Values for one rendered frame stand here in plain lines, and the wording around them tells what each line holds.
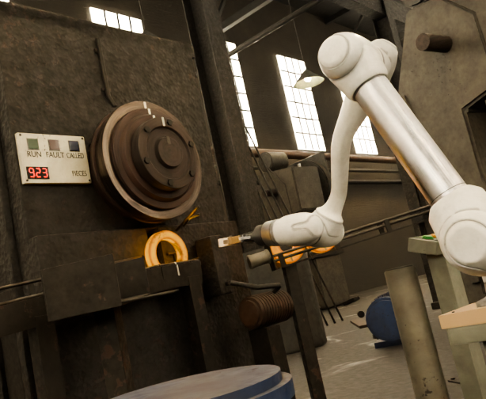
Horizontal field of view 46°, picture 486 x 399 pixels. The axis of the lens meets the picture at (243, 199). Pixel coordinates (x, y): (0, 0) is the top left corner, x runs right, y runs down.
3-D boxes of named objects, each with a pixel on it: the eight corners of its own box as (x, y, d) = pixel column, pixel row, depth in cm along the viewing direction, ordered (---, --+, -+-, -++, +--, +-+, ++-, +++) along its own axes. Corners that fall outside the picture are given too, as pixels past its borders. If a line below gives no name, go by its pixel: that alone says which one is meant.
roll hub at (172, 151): (138, 191, 207) (124, 118, 211) (195, 191, 228) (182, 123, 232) (148, 188, 203) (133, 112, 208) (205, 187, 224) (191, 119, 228)
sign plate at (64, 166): (22, 184, 196) (14, 134, 199) (89, 184, 215) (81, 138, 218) (25, 182, 195) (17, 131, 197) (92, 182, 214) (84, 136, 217)
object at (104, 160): (104, 226, 205) (82, 101, 212) (200, 219, 240) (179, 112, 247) (115, 222, 201) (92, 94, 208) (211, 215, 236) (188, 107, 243)
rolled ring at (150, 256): (183, 228, 226) (178, 229, 228) (145, 231, 212) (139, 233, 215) (192, 275, 223) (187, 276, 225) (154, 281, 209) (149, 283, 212)
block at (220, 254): (203, 298, 234) (191, 241, 238) (217, 296, 240) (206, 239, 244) (222, 294, 227) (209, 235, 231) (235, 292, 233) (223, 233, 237)
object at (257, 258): (249, 270, 237) (244, 256, 238) (269, 264, 240) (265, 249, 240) (252, 268, 232) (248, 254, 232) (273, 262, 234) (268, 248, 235)
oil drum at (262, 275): (245, 359, 491) (224, 256, 505) (288, 345, 535) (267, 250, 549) (300, 354, 452) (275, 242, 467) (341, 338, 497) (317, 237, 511)
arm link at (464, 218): (542, 251, 140) (522, 255, 123) (484, 286, 148) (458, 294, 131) (372, 30, 170) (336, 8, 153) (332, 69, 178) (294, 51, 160)
